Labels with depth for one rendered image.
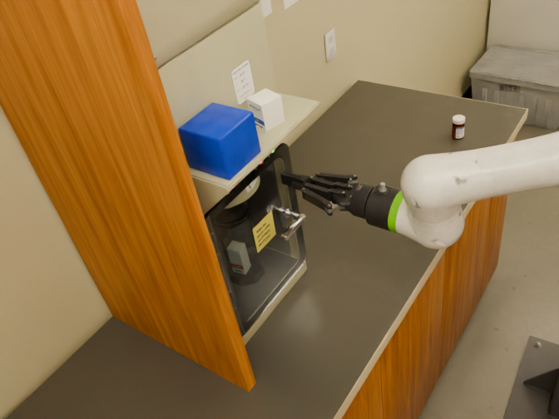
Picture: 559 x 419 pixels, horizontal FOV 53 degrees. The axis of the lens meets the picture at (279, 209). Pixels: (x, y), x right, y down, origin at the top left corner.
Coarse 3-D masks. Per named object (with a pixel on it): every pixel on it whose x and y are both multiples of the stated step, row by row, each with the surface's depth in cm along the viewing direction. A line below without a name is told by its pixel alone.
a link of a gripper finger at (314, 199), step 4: (304, 188) 127; (304, 192) 127; (308, 192) 126; (312, 192) 126; (308, 196) 126; (312, 196) 125; (316, 196) 125; (320, 196) 124; (308, 200) 127; (312, 200) 126; (316, 200) 125; (320, 200) 123; (324, 200) 123; (328, 200) 123; (316, 204) 125; (320, 204) 124; (324, 204) 122; (328, 204) 122; (320, 208) 125; (324, 208) 124; (328, 208) 121; (332, 212) 122
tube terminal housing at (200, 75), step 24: (240, 24) 109; (264, 24) 114; (192, 48) 100; (216, 48) 105; (240, 48) 110; (264, 48) 117; (168, 72) 97; (192, 72) 101; (216, 72) 107; (264, 72) 119; (168, 96) 98; (192, 96) 103; (216, 96) 109; (288, 288) 155; (264, 312) 147
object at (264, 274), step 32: (288, 160) 134; (256, 192) 127; (288, 192) 138; (224, 224) 120; (256, 224) 130; (288, 224) 142; (224, 256) 123; (256, 256) 134; (288, 256) 147; (256, 288) 138; (256, 320) 143
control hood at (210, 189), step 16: (288, 96) 122; (288, 112) 117; (304, 112) 116; (256, 128) 114; (288, 128) 112; (272, 144) 109; (256, 160) 106; (192, 176) 105; (208, 176) 104; (240, 176) 103; (208, 192) 105; (224, 192) 102; (208, 208) 108
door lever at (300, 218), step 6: (288, 210) 140; (288, 216) 141; (294, 216) 139; (300, 216) 138; (294, 222) 136; (300, 222) 137; (288, 228) 135; (294, 228) 135; (282, 234) 134; (288, 234) 134
